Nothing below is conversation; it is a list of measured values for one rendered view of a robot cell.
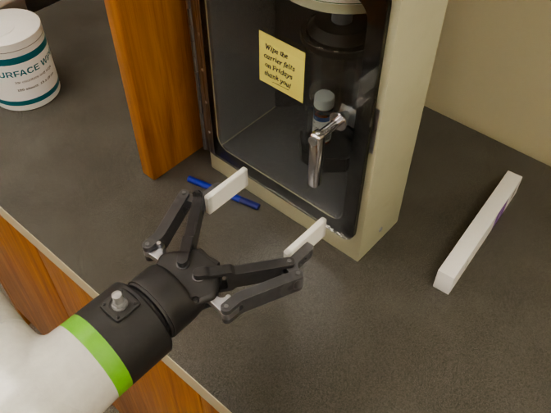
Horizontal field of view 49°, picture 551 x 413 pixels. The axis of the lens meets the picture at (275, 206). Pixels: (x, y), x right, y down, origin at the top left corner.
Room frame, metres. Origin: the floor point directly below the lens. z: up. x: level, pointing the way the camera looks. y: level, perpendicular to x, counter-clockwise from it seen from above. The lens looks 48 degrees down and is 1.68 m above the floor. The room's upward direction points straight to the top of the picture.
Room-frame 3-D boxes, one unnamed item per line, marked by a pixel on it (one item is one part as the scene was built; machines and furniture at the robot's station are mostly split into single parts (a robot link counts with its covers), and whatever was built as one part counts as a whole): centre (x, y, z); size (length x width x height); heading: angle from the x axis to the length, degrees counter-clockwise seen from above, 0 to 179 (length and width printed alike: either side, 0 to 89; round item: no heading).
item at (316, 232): (0.44, -0.03, 1.14); 0.07 x 0.01 x 0.03; 139
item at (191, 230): (0.45, 0.10, 1.14); 0.11 x 0.01 x 0.04; 177
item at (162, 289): (0.37, 0.10, 1.14); 0.09 x 0.08 x 0.07; 139
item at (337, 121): (0.56, -0.06, 1.17); 0.05 x 0.03 x 0.10; 138
